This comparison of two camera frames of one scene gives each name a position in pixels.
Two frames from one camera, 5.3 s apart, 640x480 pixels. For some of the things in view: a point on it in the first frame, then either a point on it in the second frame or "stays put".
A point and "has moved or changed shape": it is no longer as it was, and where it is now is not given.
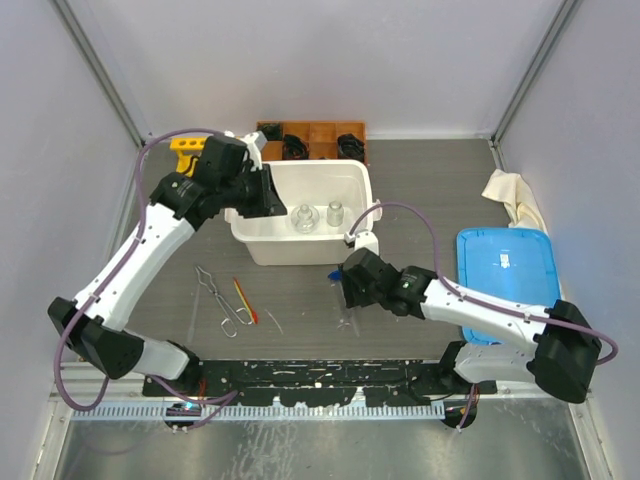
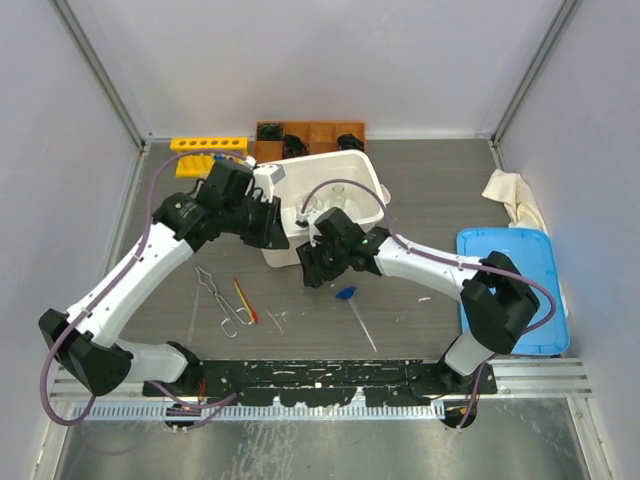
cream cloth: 511,189 stays put
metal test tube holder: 228,328 stays put
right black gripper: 353,296 -> 309,253
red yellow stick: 252,313 stays put
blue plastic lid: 514,265 stays put
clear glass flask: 335,213 has moved or changed shape
